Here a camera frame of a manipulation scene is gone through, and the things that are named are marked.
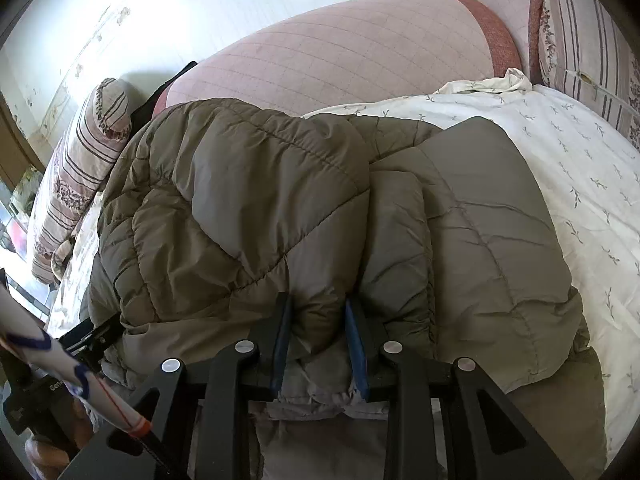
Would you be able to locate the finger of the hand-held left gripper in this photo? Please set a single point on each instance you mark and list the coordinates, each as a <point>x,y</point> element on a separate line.
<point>95,332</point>

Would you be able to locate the person's left hand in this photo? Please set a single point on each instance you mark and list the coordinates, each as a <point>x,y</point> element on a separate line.
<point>47,452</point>

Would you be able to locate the pale green bundle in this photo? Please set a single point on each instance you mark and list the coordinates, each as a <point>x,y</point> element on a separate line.
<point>25,192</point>

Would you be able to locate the olive quilted hooded jacket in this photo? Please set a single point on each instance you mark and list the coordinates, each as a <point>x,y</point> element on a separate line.
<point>250,185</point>

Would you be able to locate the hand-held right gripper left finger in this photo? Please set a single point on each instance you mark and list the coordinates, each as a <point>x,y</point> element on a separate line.
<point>282,340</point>

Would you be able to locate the striped floral cushion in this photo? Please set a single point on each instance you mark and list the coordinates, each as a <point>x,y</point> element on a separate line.
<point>75,170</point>
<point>585,45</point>

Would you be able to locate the black cloth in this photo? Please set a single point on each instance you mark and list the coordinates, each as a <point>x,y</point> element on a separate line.
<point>150,105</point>

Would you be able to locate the pink bolster cushion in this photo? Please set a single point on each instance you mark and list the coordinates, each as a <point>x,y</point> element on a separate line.
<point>350,45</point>

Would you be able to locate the white floral blanket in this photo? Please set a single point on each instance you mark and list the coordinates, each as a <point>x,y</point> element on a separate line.
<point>575,160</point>

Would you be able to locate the wooden door with patterned glass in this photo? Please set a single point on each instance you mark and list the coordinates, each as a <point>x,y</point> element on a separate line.
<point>15,145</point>

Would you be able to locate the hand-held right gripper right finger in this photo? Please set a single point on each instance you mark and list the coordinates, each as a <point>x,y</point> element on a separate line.
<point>357,350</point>

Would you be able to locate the white patterned sleeve arm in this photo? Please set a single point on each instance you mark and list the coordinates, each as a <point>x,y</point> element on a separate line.
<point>50,355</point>

